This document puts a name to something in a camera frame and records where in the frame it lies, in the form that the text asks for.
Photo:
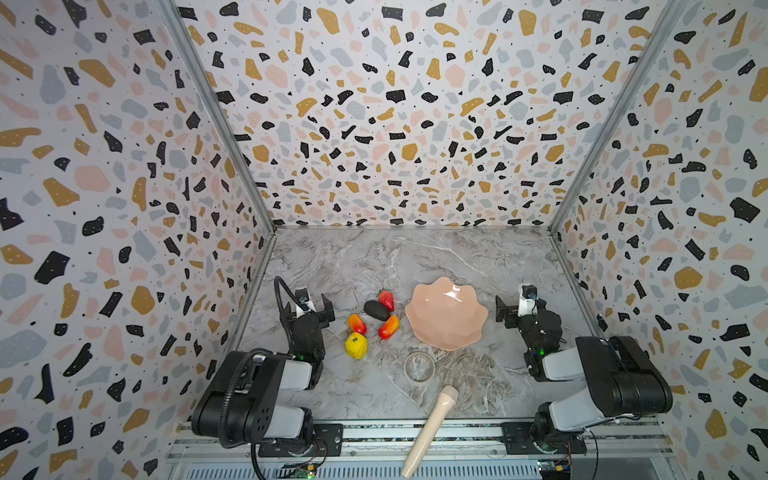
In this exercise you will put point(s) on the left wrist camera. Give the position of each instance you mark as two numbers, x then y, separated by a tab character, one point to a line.
304	302

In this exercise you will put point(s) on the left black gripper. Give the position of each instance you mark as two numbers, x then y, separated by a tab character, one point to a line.
321	317

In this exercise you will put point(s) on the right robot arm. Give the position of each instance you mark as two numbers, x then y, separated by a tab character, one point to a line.
621	381

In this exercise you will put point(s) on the yellow fake lemon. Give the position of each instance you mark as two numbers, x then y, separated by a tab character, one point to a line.
356	346

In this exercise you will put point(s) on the clear glass jar lid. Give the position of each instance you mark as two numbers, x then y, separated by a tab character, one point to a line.
419	367

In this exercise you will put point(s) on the pink scalloped fruit bowl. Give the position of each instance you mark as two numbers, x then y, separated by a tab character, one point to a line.
445	315

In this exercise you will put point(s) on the dark fake avocado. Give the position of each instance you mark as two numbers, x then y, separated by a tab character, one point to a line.
376	310

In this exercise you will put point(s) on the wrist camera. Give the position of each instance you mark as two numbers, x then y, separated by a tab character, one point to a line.
304	302
527	303

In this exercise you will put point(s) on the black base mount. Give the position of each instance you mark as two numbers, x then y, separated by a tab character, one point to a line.
531	438
324	440

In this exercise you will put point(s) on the red fake strawberry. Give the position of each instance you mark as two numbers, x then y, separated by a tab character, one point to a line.
386	299

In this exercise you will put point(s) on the red-orange fake mango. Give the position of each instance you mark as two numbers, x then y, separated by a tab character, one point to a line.
389	328
357	325

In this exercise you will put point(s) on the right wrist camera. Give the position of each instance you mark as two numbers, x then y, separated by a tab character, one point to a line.
527	303

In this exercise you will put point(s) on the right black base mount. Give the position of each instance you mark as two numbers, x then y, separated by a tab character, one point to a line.
531	438

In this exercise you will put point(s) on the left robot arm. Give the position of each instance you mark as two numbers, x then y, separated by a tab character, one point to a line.
240	405

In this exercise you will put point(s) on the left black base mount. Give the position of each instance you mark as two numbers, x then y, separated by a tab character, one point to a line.
324	440

